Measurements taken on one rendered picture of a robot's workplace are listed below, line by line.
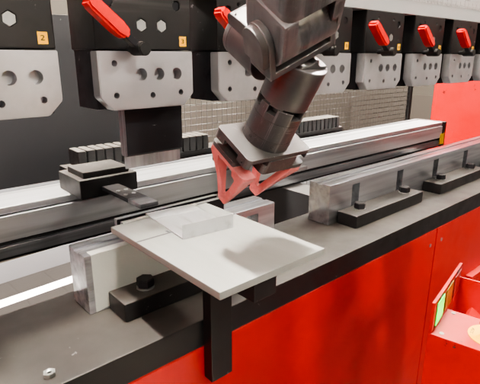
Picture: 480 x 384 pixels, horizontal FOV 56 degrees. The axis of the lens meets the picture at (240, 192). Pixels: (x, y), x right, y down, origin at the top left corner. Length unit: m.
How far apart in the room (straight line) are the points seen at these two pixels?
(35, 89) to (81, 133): 0.63
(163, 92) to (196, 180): 0.44
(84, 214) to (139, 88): 0.38
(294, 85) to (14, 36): 0.33
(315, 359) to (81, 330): 0.47
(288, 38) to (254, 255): 0.29
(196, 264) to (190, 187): 0.53
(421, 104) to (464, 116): 1.97
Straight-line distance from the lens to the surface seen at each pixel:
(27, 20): 0.61
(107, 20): 0.60
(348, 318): 1.01
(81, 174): 0.91
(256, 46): 0.42
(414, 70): 1.22
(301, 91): 0.48
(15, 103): 0.60
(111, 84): 0.64
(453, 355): 0.90
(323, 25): 0.44
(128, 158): 0.71
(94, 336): 0.68
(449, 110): 2.76
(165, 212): 0.74
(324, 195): 1.04
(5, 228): 0.92
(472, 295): 1.06
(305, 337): 0.90
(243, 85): 0.77
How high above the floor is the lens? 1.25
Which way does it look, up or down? 17 degrees down
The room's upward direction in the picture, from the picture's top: straight up
